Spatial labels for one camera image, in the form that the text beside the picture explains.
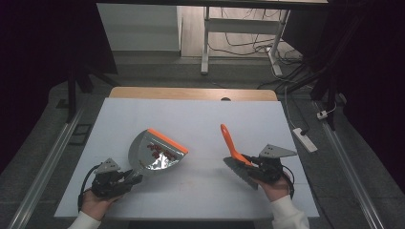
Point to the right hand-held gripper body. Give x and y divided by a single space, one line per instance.
270 167

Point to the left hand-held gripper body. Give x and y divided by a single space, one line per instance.
106 184

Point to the grey dustpan orange edge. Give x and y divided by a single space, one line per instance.
143 160

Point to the person's left hand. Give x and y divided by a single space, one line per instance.
94 205

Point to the person's right hand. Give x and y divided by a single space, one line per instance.
277 191

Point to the white power strip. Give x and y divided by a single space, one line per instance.
305 140

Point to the black floor plate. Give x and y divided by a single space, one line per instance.
80 134

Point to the white table mat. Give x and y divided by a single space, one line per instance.
191 197

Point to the small white adapter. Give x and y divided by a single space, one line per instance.
322 114

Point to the wooden table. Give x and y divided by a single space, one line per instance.
159 93

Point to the black metal stand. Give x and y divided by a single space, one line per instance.
331 95
71 95

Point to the dark curtain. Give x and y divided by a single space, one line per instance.
31 63
375 79

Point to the white cabinet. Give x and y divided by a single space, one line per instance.
140 28

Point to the aluminium floor rail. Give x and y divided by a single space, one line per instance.
350 171
44 171

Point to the white metal desk frame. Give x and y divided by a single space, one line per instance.
242 26

